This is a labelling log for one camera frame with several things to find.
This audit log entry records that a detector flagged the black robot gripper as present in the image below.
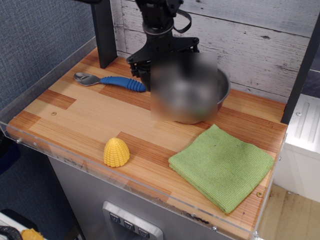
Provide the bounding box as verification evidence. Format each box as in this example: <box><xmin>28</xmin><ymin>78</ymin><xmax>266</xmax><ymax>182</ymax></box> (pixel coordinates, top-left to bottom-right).
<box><xmin>126</xmin><ymin>31</ymin><xmax>200</xmax><ymax>92</ymax></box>

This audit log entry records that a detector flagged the stainless steel bowl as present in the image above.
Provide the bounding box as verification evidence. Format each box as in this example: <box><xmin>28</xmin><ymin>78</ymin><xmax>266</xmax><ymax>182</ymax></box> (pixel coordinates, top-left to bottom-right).
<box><xmin>170</xmin><ymin>67</ymin><xmax>231</xmax><ymax>124</ymax></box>

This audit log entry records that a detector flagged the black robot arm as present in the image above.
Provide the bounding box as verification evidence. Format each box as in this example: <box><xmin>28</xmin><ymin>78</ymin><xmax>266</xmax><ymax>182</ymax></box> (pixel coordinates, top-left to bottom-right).
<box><xmin>126</xmin><ymin>0</ymin><xmax>200</xmax><ymax>92</ymax></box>

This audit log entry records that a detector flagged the yellow toy corn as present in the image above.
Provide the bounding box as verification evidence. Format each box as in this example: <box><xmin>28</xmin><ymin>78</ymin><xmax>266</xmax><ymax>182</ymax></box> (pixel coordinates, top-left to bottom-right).
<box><xmin>103</xmin><ymin>137</ymin><xmax>130</xmax><ymax>168</ymax></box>

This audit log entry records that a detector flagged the green folded cloth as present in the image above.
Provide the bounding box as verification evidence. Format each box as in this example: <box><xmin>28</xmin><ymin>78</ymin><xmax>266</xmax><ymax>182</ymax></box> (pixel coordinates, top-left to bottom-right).
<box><xmin>168</xmin><ymin>124</ymin><xmax>274</xmax><ymax>214</ymax></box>

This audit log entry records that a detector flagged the clear acrylic table guard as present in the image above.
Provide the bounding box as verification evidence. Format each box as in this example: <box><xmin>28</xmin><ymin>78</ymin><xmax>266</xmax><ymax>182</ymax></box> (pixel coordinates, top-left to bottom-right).
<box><xmin>0</xmin><ymin>37</ymin><xmax>288</xmax><ymax>240</ymax></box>

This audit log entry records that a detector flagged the silver dispenser panel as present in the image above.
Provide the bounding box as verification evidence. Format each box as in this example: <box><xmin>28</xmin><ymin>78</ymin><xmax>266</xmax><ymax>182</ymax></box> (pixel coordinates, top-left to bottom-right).
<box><xmin>102</xmin><ymin>201</ymin><xmax>164</xmax><ymax>240</ymax></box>

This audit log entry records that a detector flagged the white aluminium side block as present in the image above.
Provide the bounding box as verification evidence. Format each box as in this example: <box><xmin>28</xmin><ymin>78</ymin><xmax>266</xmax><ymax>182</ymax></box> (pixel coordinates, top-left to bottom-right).
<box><xmin>285</xmin><ymin>94</ymin><xmax>320</xmax><ymax>160</ymax></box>

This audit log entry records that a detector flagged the yellow object bottom left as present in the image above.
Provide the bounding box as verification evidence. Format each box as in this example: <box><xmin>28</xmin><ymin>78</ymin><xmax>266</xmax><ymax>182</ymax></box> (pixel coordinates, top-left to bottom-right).
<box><xmin>20</xmin><ymin>228</ymin><xmax>45</xmax><ymax>240</ymax></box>

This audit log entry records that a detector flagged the blue handled metal spoon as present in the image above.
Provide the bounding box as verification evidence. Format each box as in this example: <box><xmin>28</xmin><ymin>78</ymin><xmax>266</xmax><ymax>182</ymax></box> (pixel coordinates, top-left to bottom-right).
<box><xmin>73</xmin><ymin>72</ymin><xmax>147</xmax><ymax>92</ymax></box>

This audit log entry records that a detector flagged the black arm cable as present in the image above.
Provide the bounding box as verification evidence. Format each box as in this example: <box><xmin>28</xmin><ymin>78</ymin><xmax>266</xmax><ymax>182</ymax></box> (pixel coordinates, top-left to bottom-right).
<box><xmin>172</xmin><ymin>7</ymin><xmax>193</xmax><ymax>34</ymax></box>

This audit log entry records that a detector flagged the black vertical post right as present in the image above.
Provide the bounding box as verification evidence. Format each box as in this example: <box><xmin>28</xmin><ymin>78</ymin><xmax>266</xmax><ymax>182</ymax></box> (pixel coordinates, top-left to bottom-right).
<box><xmin>280</xmin><ymin>15</ymin><xmax>320</xmax><ymax>125</ymax></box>

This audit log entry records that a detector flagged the black corrugated hose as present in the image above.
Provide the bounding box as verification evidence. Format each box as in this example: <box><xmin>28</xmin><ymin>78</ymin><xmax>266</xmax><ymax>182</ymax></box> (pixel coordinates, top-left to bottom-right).
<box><xmin>0</xmin><ymin>225</ymin><xmax>22</xmax><ymax>240</ymax></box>

